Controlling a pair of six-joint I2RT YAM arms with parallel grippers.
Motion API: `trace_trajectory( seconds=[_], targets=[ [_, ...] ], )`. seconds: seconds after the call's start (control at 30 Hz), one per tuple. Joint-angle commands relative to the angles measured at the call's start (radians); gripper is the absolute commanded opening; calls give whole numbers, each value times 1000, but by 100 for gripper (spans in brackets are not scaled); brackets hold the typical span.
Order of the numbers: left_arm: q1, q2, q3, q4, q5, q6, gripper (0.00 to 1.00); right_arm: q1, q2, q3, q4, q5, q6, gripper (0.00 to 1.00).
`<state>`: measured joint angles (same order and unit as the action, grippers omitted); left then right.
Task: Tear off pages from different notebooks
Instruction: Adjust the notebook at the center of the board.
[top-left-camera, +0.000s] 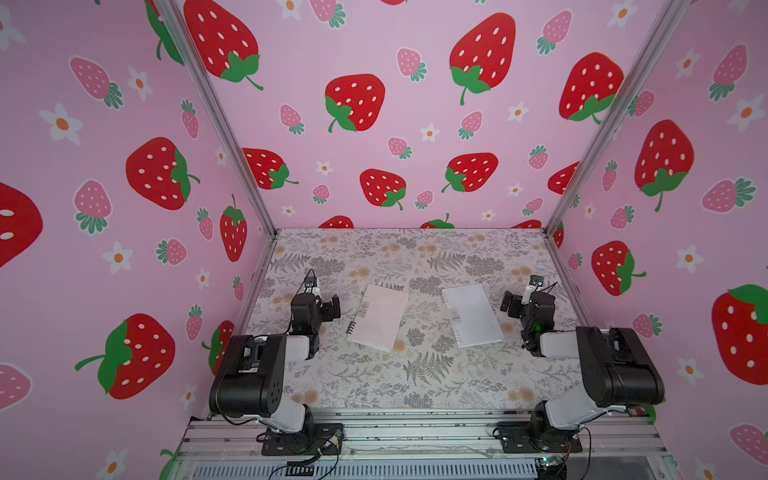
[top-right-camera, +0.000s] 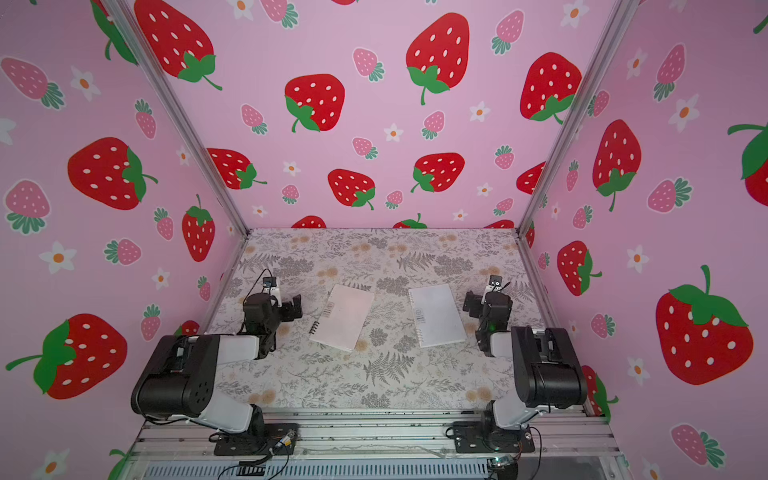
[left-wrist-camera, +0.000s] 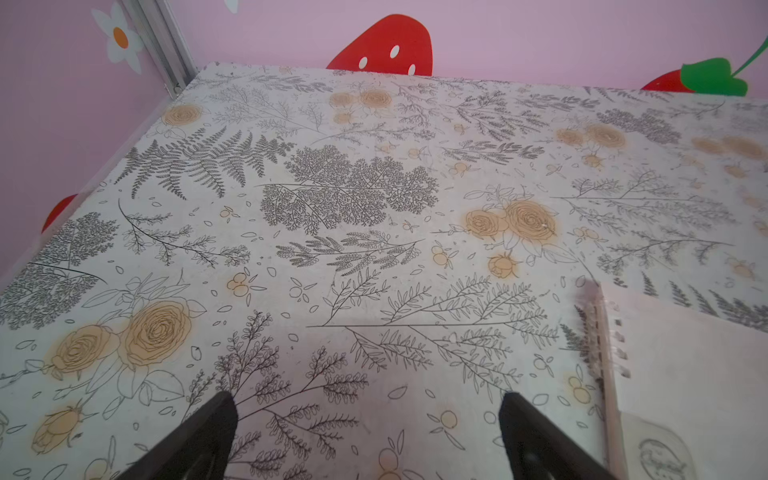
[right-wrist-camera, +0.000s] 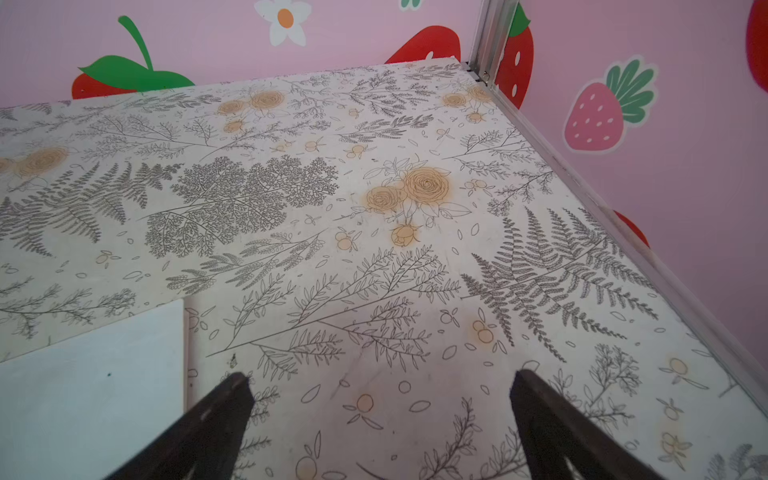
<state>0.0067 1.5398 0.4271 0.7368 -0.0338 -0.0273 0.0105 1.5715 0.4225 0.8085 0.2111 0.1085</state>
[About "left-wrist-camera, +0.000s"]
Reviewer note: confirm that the aluminium corner post left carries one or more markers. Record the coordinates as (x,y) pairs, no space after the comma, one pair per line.
(161,34)

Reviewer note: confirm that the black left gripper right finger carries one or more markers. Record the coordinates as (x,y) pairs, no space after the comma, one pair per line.
(537,449)

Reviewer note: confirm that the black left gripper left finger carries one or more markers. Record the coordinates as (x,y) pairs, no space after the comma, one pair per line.
(198,448)

